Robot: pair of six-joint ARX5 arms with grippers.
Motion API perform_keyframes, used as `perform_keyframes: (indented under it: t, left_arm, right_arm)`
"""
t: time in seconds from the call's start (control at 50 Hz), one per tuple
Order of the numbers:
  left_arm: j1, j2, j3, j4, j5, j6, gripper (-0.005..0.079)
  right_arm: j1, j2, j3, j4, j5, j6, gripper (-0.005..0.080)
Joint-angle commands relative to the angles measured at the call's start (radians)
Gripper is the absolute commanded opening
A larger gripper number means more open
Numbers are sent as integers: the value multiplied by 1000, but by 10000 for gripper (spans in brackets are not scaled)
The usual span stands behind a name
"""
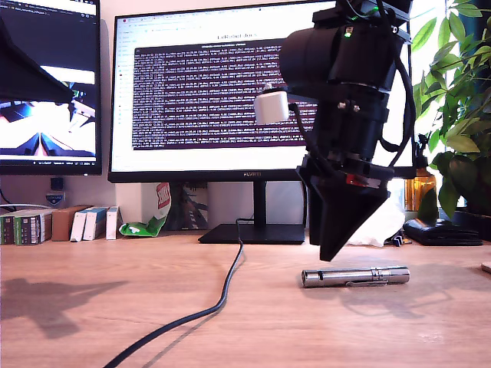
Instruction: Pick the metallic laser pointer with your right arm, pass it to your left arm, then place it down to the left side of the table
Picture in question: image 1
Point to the white plastic bag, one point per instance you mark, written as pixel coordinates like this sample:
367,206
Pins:
383,226

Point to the small blue orange object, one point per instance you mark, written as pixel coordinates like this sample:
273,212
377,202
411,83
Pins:
401,240

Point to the amber pump bottle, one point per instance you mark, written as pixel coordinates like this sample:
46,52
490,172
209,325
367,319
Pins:
416,188

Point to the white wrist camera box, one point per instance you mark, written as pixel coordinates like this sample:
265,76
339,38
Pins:
270,107

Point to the black Huawei monitor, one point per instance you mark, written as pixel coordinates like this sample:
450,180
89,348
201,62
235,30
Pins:
192,161

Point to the green Jenkki gum bag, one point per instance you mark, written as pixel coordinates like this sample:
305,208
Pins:
145,228

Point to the green leafy houseplant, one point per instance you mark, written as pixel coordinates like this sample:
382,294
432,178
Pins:
460,130

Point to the black TUF Gaming monitor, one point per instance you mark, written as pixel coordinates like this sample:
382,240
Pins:
50,38

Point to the grey picture card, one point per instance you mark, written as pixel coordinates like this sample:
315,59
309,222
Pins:
192,207

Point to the white and blue box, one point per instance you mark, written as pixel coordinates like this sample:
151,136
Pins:
111,224
92,226
78,226

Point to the green and white box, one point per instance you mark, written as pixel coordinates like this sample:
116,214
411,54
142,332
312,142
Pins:
7,230
27,230

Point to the brown cardboard box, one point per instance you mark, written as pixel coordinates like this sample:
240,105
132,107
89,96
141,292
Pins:
63,224

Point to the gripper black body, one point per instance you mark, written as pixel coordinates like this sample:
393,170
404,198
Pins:
349,142

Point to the dark plant pot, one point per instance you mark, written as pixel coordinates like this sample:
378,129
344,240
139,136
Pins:
472,226

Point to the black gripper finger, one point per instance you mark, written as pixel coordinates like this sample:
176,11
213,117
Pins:
19,73
345,218
314,218

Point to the black pouch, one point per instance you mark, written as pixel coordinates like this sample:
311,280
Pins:
441,232

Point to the round pale coaster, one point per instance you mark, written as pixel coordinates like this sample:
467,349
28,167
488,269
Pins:
486,267

